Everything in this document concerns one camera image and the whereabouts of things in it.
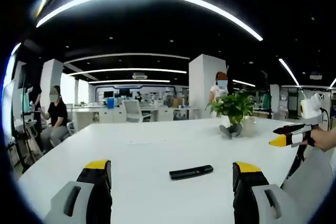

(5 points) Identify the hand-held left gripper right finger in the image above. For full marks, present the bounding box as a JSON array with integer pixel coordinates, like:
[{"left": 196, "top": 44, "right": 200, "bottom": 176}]
[{"left": 232, "top": 161, "right": 302, "bottom": 224}]

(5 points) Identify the white office chair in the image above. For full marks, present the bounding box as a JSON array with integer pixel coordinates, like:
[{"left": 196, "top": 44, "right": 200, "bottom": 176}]
[{"left": 122, "top": 99, "right": 153, "bottom": 123}]

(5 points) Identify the black cable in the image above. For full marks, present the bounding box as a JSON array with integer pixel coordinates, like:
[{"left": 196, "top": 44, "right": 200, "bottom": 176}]
[{"left": 319, "top": 108, "right": 330, "bottom": 131}]

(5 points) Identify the grey plant pot figure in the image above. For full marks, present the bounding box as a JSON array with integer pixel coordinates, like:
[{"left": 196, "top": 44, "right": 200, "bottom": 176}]
[{"left": 219, "top": 123, "right": 243, "bottom": 140}]

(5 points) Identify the clear glass vase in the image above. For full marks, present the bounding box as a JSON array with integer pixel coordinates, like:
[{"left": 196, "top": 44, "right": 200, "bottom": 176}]
[{"left": 243, "top": 117, "right": 257, "bottom": 137}]

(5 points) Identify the white office desk row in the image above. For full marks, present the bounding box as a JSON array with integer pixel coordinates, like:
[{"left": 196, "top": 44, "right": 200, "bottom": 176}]
[{"left": 71, "top": 104, "right": 200, "bottom": 130}]

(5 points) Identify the green potted plant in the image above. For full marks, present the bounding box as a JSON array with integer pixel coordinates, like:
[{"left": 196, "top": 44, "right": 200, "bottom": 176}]
[{"left": 205, "top": 90, "right": 256, "bottom": 125}]

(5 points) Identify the person's right hand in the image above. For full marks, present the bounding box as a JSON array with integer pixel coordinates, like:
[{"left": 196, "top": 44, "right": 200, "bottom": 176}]
[{"left": 307, "top": 126, "right": 336, "bottom": 153}]

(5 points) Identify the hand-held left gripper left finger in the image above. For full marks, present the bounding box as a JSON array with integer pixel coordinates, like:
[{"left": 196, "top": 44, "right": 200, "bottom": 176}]
[{"left": 43, "top": 159, "right": 113, "bottom": 224}]

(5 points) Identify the white pillar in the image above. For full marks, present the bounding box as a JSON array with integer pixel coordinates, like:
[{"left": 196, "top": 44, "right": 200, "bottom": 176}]
[
  {"left": 39, "top": 58, "right": 64, "bottom": 114},
  {"left": 188, "top": 54, "right": 228, "bottom": 120}
]

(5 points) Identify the black remote control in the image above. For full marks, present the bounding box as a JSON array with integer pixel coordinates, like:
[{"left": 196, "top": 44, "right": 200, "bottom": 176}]
[{"left": 169, "top": 165, "right": 214, "bottom": 180}]

